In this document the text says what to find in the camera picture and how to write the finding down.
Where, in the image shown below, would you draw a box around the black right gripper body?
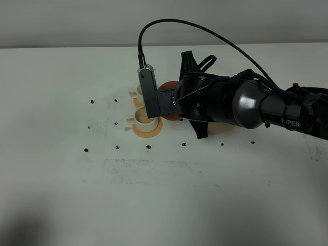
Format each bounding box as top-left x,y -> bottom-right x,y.
177,73 -> 241,126

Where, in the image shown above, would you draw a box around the rear white teacup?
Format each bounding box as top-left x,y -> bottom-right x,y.
129,85 -> 144,105

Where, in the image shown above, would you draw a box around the front white teacup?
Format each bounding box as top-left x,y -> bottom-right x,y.
126,106 -> 159,133

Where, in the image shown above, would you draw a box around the brown clay teapot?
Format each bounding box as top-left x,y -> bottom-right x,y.
158,81 -> 183,121

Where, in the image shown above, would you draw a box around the orange coaster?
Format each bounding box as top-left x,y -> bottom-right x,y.
133,97 -> 144,108
132,117 -> 163,138

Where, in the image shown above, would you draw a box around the rear orange coaster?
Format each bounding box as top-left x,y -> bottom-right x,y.
133,97 -> 144,108

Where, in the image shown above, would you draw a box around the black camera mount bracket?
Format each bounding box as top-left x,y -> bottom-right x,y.
138,68 -> 181,119

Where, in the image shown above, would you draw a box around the white teacup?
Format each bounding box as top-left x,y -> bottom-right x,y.
126,106 -> 159,133
129,85 -> 144,105

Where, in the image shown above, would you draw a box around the black camera cable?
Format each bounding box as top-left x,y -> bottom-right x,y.
138,18 -> 282,93

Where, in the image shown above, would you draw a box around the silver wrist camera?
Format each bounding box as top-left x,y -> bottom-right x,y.
138,64 -> 157,91

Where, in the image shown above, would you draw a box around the front orange coaster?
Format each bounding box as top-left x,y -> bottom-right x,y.
132,117 -> 163,138

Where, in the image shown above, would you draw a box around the beige round teapot saucer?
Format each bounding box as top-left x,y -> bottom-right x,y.
208,122 -> 235,134

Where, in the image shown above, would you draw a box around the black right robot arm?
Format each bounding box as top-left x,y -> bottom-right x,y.
177,51 -> 327,139

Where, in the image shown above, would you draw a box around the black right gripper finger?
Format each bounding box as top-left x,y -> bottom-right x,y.
189,119 -> 210,139
180,51 -> 200,76

